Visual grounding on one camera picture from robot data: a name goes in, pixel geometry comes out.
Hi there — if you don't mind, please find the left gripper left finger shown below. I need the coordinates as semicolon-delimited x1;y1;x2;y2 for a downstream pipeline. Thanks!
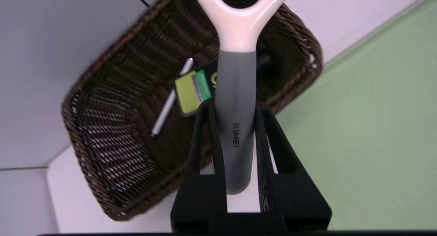
170;99;228;232

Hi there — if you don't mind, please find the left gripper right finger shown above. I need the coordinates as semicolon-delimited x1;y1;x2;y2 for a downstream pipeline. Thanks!
254;101;332;231

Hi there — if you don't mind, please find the white peeler with grey handle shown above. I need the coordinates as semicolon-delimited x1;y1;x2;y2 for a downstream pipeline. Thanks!
189;0;294;195

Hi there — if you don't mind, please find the white pen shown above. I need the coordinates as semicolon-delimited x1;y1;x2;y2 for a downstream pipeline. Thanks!
151;57;194;137

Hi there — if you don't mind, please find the black pump bottle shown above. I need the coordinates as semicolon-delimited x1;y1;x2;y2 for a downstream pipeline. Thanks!
174;57;273;117

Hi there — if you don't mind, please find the dark brown wicker basket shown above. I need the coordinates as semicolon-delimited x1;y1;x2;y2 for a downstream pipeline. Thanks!
61;0;323;221

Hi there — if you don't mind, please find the light green plastic tray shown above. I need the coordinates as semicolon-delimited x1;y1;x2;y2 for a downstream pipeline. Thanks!
270;0;437;231

